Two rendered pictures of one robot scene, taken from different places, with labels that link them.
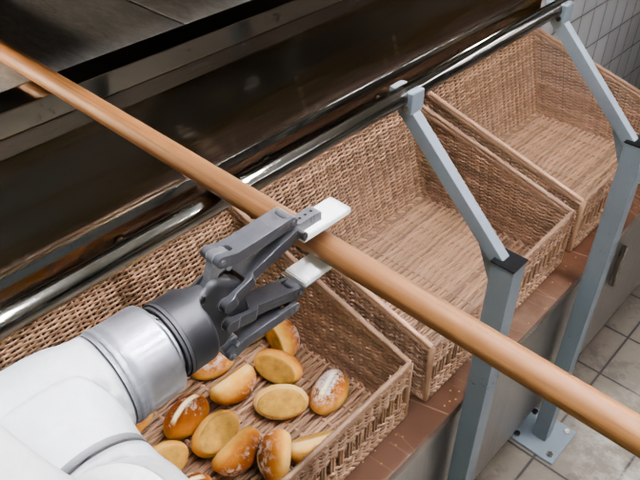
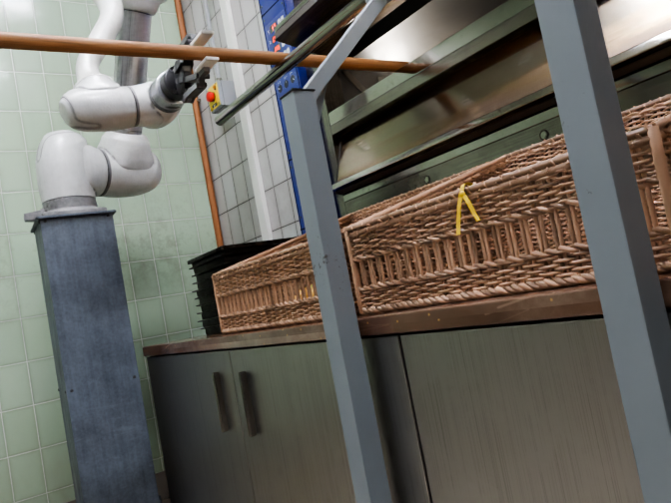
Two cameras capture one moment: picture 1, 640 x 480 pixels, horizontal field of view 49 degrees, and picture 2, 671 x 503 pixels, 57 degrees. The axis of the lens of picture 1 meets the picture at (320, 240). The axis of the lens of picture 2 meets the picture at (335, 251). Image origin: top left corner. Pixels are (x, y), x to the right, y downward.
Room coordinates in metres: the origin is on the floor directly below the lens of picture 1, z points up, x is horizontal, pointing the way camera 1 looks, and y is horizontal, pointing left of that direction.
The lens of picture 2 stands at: (1.04, -1.25, 0.62)
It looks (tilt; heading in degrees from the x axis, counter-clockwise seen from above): 4 degrees up; 102
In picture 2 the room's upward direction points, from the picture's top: 11 degrees counter-clockwise
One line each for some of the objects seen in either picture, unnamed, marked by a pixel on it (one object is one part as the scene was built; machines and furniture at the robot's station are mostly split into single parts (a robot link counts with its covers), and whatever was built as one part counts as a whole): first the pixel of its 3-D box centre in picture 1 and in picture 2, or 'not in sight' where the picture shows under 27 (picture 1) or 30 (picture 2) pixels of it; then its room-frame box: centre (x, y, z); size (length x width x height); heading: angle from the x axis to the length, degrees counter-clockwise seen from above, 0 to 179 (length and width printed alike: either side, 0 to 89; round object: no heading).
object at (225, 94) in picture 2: not in sight; (222, 97); (0.24, 0.99, 1.46); 0.10 x 0.07 x 0.10; 137
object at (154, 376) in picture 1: (135, 361); (171, 91); (0.40, 0.16, 1.20); 0.09 x 0.06 x 0.09; 46
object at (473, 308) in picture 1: (415, 229); (561, 191); (1.20, -0.21, 0.72); 0.56 x 0.49 x 0.28; 138
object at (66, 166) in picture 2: not in sight; (67, 167); (-0.10, 0.44, 1.17); 0.18 x 0.16 x 0.22; 61
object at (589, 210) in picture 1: (549, 126); not in sight; (1.64, -0.61, 0.72); 0.56 x 0.49 x 0.28; 137
